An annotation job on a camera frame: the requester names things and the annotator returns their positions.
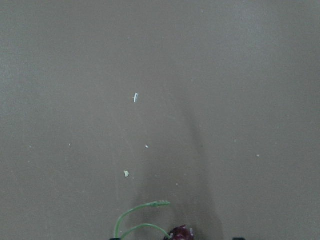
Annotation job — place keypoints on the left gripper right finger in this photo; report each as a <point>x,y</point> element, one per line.
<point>238,238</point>

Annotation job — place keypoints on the dark red cherry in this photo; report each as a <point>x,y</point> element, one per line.
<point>177,233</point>

